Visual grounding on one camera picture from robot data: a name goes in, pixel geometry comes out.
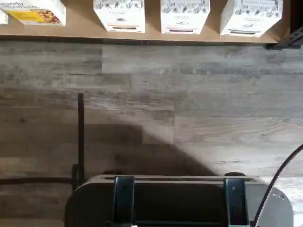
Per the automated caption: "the thin black metal rod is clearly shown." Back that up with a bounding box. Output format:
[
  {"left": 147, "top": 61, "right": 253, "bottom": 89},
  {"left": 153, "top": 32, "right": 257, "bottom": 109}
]
[{"left": 0, "top": 93, "right": 85, "bottom": 197}]

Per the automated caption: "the white box green strip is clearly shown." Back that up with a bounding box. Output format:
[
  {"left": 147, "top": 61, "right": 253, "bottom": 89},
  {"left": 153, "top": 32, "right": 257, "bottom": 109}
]
[{"left": 219, "top": 0, "right": 284, "bottom": 38}]

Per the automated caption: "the white box orange strip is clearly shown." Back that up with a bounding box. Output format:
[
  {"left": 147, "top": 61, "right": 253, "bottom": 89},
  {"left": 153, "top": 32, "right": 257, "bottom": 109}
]
[{"left": 93, "top": 0, "right": 146, "bottom": 33}]

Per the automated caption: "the white box pink strip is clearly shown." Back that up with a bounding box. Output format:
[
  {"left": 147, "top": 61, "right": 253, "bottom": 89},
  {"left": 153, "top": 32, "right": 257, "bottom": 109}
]
[{"left": 160, "top": 0, "right": 211, "bottom": 35}]

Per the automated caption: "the black metal rack frame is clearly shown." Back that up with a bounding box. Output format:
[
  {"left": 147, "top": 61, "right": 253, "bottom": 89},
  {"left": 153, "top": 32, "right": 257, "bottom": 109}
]
[{"left": 0, "top": 34, "right": 303, "bottom": 51}]

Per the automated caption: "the white yellow granola box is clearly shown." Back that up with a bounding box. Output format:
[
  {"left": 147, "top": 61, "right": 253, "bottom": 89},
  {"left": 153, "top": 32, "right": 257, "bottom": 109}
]
[{"left": 0, "top": 0, "right": 67, "bottom": 26}]

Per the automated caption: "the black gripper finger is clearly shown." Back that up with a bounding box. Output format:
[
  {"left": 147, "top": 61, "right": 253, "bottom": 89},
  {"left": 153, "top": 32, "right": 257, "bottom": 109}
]
[
  {"left": 113, "top": 175, "right": 136, "bottom": 227},
  {"left": 223, "top": 172, "right": 249, "bottom": 227}
]

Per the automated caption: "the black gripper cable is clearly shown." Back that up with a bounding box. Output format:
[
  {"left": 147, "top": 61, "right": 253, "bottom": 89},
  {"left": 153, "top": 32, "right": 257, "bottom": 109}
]
[{"left": 255, "top": 143, "right": 303, "bottom": 227}]

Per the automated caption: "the wooden lower shelf board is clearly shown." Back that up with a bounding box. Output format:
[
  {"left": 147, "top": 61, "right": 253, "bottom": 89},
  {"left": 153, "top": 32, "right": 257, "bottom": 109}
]
[{"left": 0, "top": 0, "right": 291, "bottom": 45}]

